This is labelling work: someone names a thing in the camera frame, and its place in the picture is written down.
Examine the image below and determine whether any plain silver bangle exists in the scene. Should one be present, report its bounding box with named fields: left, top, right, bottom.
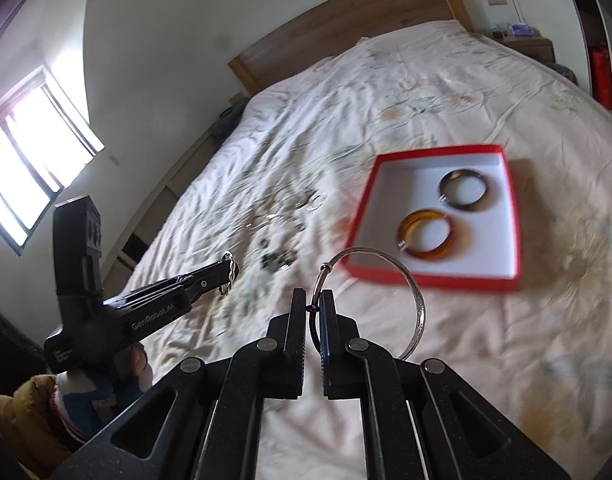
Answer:
left=308, top=247, right=427, bottom=361

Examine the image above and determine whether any person's left forearm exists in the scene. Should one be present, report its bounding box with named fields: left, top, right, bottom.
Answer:
left=0, top=355, right=149, bottom=480

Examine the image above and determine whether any person's left hand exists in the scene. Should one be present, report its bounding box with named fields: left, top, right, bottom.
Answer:
left=117, top=344, right=154, bottom=395

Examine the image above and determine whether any clear bracelet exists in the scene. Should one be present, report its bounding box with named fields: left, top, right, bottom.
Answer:
left=298, top=189, right=327, bottom=214

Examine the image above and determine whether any dark bangle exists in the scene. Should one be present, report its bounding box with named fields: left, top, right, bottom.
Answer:
left=438, top=170, right=489, bottom=214

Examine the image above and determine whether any floral blanket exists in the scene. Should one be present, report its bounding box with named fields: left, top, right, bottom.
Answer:
left=101, top=19, right=612, bottom=480

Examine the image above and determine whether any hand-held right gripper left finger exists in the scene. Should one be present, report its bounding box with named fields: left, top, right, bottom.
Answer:
left=48, top=287, right=307, bottom=480

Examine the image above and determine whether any wooden bed side frame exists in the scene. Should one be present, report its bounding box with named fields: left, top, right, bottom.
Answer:
left=102, top=94, right=249, bottom=286

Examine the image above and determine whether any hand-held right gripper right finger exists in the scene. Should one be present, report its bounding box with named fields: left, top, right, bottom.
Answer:
left=321, top=289, right=571, bottom=480

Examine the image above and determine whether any silver wristwatch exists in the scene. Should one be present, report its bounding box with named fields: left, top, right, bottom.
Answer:
left=259, top=246, right=297, bottom=274

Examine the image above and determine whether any red thing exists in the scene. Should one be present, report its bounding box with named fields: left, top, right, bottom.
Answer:
left=590, top=47, right=612, bottom=111

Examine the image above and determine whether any dark cloth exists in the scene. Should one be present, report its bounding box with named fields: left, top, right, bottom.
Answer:
left=212, top=101, right=247, bottom=142

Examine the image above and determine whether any red jewelry box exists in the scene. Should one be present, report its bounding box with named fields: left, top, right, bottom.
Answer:
left=345, top=144, right=521, bottom=293

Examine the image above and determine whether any twisted silver bracelet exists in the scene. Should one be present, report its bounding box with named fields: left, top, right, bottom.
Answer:
left=217, top=251, right=239, bottom=299

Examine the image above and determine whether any wooden headboard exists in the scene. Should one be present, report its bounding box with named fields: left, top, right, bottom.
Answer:
left=228, top=0, right=474, bottom=96

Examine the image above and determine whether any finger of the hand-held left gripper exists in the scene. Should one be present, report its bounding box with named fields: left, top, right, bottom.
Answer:
left=177, top=258, right=227, bottom=287
left=185, top=271, right=229, bottom=302

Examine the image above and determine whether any window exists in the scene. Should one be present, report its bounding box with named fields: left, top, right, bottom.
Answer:
left=0, top=66, right=106, bottom=257

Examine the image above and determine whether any wooden nightstand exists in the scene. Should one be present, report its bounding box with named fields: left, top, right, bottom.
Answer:
left=486, top=25, right=554, bottom=64

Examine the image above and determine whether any amber bangle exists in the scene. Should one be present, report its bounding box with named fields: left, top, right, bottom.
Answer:
left=397, top=208, right=457, bottom=262

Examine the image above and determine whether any thin silver chain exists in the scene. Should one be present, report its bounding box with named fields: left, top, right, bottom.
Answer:
left=246, top=211, right=307, bottom=233

